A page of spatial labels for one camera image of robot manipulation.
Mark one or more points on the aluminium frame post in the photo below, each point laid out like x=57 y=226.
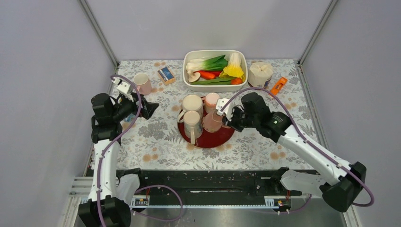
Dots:
x=317 y=31
x=98 y=31

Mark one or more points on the wrapped toilet paper roll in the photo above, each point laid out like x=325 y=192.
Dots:
x=260 y=74

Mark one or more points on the white mug with rose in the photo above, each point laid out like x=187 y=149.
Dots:
x=191 y=103

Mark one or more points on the left aluminium frame post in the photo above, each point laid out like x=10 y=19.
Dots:
x=98 y=31

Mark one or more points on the toy small orange carrot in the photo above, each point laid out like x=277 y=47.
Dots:
x=236 y=81

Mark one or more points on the yellow sponge blue label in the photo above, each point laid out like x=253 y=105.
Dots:
x=166 y=75

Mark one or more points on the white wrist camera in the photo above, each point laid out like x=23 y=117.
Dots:
x=124 y=87
x=224 y=107

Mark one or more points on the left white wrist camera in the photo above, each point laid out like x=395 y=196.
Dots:
x=124 y=87

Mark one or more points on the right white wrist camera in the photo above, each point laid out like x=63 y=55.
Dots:
x=224 y=107

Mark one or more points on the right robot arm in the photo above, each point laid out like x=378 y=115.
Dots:
x=338 y=182

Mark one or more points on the red round tray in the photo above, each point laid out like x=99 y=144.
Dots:
x=207 y=139

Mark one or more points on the blue glazed mug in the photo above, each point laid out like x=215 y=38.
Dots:
x=129 y=118

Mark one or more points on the floral tablecloth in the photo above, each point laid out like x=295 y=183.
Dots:
x=157 y=144

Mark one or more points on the right aluminium frame post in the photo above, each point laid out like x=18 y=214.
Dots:
x=317 y=31

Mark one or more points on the cream mug blue dragon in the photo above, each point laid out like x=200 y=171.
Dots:
x=192 y=126

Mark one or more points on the white rectangular dish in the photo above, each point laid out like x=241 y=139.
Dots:
x=206 y=54

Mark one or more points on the toy napa cabbage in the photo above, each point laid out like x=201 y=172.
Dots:
x=233 y=69

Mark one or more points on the pink mug at back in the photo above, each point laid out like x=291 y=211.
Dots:
x=210 y=102

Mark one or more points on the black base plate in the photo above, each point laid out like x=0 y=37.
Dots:
x=210 y=187

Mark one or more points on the toy mushroom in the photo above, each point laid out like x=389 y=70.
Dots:
x=193 y=76

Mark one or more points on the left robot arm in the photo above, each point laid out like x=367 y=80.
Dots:
x=110 y=195

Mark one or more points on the white slotted cable duct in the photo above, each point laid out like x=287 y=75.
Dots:
x=141 y=202

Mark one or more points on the pink square mug front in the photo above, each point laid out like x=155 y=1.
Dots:
x=213 y=122

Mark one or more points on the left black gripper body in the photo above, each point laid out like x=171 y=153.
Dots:
x=125 y=108

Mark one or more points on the pink faceted mug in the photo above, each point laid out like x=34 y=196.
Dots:
x=143 y=83

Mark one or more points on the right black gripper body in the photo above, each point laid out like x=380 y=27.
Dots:
x=239 y=119

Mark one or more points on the toy bok choy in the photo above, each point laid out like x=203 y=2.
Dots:
x=212 y=64

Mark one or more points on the toy red chili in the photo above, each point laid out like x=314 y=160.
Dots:
x=216 y=73

